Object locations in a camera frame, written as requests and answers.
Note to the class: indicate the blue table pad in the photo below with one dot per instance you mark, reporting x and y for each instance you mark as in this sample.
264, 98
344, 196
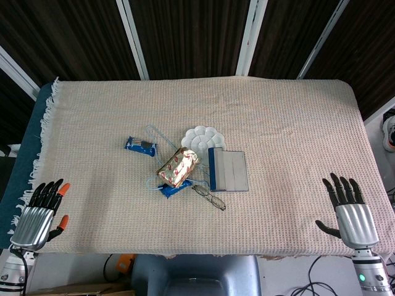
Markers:
24, 154

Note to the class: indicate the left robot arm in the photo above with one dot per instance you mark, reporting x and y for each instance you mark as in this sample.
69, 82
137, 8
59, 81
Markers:
12, 271

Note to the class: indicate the beige waffle tablecloth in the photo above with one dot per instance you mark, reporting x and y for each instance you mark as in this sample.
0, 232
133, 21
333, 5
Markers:
277, 123

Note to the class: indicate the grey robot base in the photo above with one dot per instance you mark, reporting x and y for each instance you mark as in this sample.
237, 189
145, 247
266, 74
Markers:
197, 274

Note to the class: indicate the black and white sneaker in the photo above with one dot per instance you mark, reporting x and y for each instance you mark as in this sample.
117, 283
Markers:
389, 132

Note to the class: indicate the orange device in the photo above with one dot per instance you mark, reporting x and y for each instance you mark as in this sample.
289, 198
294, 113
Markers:
125, 265

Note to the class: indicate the white frame post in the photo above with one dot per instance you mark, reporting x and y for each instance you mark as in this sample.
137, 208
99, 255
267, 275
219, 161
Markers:
251, 37
381, 112
15, 72
132, 37
324, 37

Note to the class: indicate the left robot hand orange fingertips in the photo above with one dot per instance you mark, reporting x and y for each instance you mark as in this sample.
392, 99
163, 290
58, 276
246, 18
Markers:
32, 226

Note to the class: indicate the white flower paint palette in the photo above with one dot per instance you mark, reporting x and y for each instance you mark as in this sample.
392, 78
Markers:
202, 138

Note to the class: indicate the plain blue snack pack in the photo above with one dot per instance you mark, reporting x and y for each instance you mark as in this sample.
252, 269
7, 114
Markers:
171, 191

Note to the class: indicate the grey blue-edged box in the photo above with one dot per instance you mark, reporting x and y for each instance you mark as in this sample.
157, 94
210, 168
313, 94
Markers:
231, 169

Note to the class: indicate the blue cookie pack with picture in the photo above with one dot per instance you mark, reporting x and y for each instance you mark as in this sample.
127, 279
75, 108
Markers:
139, 145

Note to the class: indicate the gold foil snack bag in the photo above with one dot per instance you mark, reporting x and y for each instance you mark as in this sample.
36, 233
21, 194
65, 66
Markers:
179, 166

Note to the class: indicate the wire-rimmed eyeglasses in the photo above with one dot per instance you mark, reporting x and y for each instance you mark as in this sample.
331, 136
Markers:
201, 190

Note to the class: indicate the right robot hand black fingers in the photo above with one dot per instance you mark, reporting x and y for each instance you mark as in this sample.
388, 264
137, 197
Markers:
355, 222

